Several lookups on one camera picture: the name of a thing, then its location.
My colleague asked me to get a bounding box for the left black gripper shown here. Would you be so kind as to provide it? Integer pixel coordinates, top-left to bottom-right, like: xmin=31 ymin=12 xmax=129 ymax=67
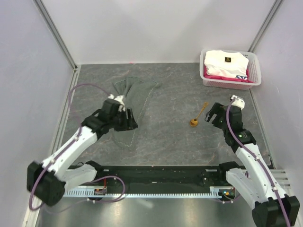
xmin=109 ymin=108 xmax=138 ymax=132

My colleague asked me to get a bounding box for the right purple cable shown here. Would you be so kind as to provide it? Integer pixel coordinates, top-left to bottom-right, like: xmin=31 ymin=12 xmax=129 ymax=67
xmin=208 ymin=99 xmax=293 ymax=227

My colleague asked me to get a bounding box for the purple cable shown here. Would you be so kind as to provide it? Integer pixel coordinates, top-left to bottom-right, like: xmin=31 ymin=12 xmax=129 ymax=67
xmin=208 ymin=99 xmax=293 ymax=227
xmin=28 ymin=83 xmax=126 ymax=215

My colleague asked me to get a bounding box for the grey cloth napkin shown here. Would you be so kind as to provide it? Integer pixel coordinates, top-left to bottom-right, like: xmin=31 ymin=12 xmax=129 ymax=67
xmin=112 ymin=77 xmax=161 ymax=149

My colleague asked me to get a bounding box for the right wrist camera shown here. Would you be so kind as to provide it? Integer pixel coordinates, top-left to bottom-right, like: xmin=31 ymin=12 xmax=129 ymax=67
xmin=230 ymin=95 xmax=245 ymax=110

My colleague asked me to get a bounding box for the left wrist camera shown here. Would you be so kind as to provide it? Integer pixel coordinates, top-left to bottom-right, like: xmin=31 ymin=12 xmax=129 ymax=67
xmin=108 ymin=94 xmax=126 ymax=112

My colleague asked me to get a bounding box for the white plastic basket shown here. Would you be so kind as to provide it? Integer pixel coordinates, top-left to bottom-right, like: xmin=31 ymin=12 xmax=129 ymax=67
xmin=199 ymin=49 xmax=262 ymax=90

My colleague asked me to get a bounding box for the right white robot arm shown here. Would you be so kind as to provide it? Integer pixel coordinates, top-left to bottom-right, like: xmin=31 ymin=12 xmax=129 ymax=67
xmin=205 ymin=97 xmax=300 ymax=227

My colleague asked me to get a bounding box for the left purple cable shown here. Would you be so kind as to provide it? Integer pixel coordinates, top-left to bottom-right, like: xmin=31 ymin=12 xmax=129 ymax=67
xmin=28 ymin=83 xmax=126 ymax=215

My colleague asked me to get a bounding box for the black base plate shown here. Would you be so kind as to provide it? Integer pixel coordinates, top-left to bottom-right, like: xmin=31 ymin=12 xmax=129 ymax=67
xmin=77 ymin=165 xmax=247 ymax=190

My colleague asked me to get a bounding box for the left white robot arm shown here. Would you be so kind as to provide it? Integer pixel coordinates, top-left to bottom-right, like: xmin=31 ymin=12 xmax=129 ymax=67
xmin=27 ymin=95 xmax=138 ymax=210

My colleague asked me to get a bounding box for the light blue cable duct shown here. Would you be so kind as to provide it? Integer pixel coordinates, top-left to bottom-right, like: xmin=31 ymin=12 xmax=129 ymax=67
xmin=63 ymin=186 xmax=234 ymax=199

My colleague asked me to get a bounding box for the white folded shirt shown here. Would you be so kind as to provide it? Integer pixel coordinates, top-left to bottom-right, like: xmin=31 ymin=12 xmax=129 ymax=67
xmin=204 ymin=50 xmax=249 ymax=80

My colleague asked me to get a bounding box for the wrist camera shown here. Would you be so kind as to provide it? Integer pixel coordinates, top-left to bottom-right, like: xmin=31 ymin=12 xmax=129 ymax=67
xmin=108 ymin=94 xmax=126 ymax=112
xmin=230 ymin=95 xmax=245 ymax=110

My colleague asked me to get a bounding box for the pink folded cloth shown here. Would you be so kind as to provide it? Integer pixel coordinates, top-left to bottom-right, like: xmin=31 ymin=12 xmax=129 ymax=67
xmin=204 ymin=66 xmax=253 ymax=83

